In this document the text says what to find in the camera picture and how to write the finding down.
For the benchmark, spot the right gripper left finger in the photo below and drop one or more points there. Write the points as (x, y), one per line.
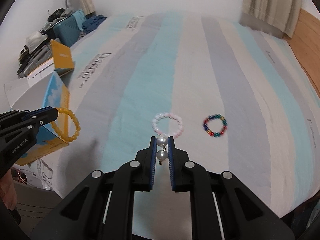
(135, 175)

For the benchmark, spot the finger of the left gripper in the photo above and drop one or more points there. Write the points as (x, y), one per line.
(35, 119)

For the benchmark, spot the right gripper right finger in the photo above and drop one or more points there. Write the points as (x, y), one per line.
(188, 176)

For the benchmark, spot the person's left hand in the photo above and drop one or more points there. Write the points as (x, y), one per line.
(8, 193)

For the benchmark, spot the open white cardboard box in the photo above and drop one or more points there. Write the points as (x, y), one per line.
(43, 87)

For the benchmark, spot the grey hard suitcase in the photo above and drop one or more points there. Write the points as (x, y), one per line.
(29, 61)

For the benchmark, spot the teal hard suitcase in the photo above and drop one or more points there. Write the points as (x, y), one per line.
(68, 30)

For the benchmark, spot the blue folded clothes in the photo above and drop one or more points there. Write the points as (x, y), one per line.
(92, 23)

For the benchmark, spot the beige curtain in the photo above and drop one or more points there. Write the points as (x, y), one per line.
(275, 17)

